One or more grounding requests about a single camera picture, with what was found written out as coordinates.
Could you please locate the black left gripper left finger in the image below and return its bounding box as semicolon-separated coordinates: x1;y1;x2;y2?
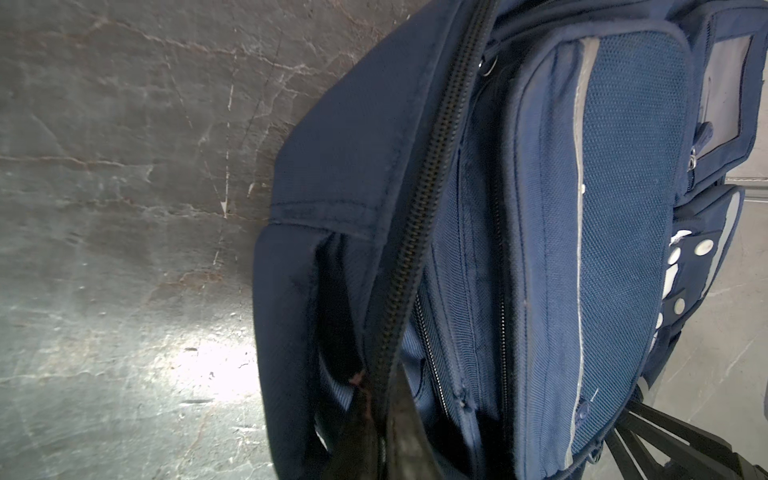
322;374;379;480

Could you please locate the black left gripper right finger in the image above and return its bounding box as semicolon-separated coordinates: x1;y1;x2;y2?
386;368;443;480

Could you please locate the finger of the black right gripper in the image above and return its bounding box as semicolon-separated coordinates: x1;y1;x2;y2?
605;401;767;480

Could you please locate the navy blue student backpack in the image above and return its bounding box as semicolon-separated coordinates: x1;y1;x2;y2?
252;1;767;479

